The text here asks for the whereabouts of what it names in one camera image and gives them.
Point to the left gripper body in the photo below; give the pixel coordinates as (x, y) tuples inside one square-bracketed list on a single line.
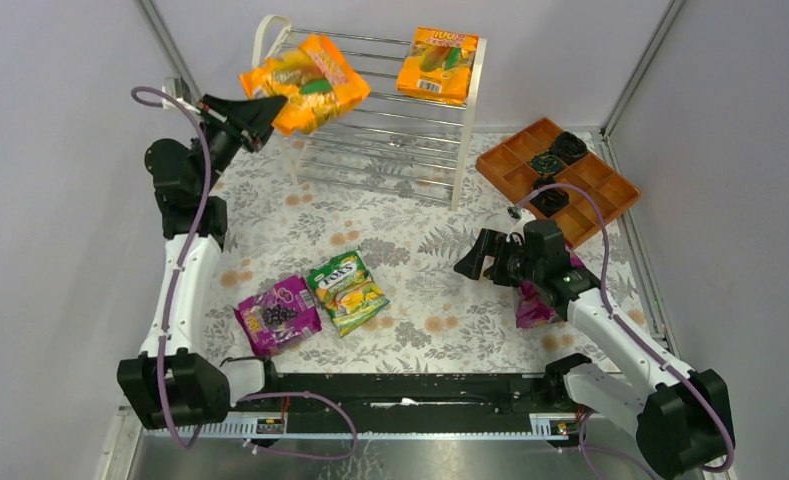
[(236, 125)]

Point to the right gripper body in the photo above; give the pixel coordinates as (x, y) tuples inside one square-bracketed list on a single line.
[(496, 256)]

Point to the orange mango candy bag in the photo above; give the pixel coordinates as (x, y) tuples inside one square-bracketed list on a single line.
[(315, 78), (438, 66)]

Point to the green Fox's candy bag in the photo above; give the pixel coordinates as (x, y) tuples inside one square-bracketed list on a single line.
[(345, 288)]

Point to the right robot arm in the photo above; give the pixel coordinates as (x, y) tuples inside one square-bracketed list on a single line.
[(680, 417)]

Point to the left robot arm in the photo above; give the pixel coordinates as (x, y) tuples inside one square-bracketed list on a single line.
[(170, 382)]

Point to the purple grape candy bag right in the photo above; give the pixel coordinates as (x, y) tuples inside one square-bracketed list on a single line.
[(536, 308)]

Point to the purple grape candy bag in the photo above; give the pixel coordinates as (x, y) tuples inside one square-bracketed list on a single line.
[(284, 315), (536, 308)]

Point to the white metal shelf rack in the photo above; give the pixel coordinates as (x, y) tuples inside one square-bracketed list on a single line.
[(392, 143)]

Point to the purple grape candy bag left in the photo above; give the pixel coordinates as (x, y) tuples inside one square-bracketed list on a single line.
[(284, 315)]

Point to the black round object bottom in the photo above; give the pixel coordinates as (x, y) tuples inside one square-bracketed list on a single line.
[(551, 201)]

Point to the black round object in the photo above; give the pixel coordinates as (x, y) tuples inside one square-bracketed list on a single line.
[(569, 148), (546, 164), (551, 201)]

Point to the orange compartment tray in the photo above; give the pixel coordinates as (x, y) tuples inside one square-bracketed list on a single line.
[(596, 186)]

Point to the white floral tablecloth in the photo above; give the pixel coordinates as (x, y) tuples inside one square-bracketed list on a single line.
[(436, 321)]

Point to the black round object middle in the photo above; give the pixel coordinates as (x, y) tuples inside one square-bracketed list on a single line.
[(546, 164)]

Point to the black round object top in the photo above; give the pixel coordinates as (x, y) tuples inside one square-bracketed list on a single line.
[(569, 148)]

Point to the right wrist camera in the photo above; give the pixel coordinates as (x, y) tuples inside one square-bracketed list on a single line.
[(520, 217)]

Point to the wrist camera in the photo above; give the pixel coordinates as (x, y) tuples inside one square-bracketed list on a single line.
[(177, 88), (520, 217)]

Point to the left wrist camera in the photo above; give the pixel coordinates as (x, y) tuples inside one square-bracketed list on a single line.
[(177, 88)]

